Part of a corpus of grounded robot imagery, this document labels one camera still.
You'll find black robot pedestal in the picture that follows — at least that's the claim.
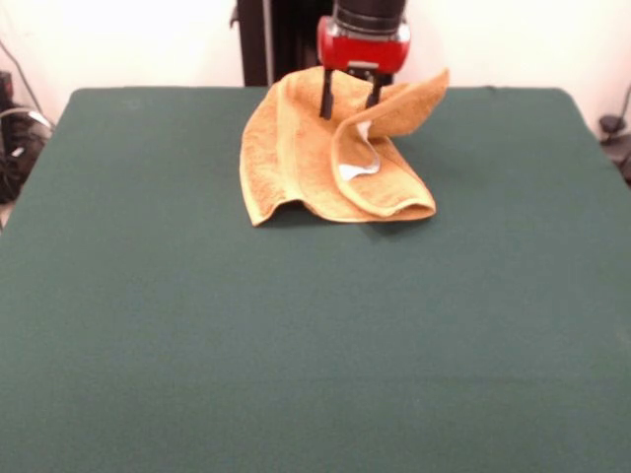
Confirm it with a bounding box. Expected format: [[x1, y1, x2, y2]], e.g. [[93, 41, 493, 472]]
[[227, 0, 408, 89]]

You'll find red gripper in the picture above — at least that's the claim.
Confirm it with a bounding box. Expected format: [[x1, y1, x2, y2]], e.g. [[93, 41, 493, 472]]
[[315, 16, 413, 120]]

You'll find black floor equipment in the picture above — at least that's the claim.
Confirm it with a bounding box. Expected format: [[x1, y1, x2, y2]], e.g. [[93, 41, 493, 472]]
[[0, 70, 53, 204], [598, 113, 631, 186]]

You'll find tan terry towel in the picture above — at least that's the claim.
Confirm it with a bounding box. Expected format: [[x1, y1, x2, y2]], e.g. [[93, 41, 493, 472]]
[[240, 67, 451, 229]]

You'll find dark green table cloth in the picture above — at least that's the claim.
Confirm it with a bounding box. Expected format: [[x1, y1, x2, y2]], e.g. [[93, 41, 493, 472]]
[[0, 86, 631, 473]]

